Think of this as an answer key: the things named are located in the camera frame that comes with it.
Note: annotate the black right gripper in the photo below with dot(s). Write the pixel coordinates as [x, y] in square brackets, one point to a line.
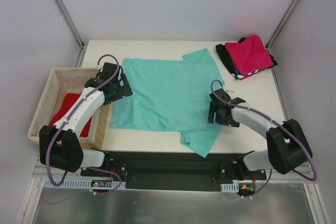
[219, 119]

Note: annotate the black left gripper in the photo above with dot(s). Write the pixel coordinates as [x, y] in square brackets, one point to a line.
[124, 87]

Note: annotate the patterned t shirt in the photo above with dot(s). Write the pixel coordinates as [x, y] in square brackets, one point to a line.
[237, 75]

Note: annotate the teal t shirt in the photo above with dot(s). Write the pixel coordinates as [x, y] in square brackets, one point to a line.
[171, 96]

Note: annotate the wicker basket with cloth liner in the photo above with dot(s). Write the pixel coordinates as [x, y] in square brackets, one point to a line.
[62, 81]

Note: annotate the black t shirt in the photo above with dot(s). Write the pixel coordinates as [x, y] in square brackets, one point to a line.
[227, 61]

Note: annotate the pink t shirt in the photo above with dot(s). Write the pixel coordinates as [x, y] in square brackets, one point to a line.
[249, 55]

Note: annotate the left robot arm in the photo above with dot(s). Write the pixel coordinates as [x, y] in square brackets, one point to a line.
[59, 144]

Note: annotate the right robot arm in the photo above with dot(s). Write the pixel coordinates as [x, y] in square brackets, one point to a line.
[287, 145]

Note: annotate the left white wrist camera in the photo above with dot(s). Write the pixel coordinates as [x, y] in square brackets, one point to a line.
[99, 67]

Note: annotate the aluminium frame post left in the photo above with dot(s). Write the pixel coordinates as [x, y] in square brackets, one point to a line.
[69, 22]

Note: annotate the aluminium frame post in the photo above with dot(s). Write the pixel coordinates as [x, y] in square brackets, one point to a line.
[69, 22]
[286, 16]

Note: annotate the right white cable duct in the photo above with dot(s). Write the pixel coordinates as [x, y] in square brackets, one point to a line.
[230, 188]

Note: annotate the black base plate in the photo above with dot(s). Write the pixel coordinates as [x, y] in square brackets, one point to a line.
[175, 171]

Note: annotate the aluminium frame post right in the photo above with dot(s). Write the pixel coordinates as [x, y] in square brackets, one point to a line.
[286, 16]

